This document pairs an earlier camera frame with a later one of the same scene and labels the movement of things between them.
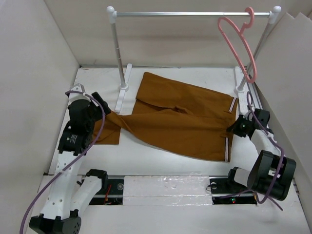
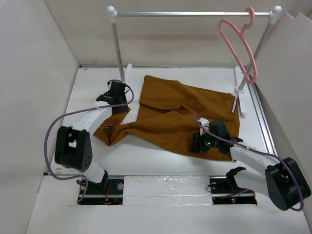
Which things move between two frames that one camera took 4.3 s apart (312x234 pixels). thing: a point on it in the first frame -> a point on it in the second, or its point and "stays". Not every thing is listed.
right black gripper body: [243, 126] -> [210, 141]
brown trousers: [176, 116] stays
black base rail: [223, 191] stays
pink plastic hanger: [241, 32] stays
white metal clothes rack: [239, 89] stays
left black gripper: [95, 95] -> [123, 109]
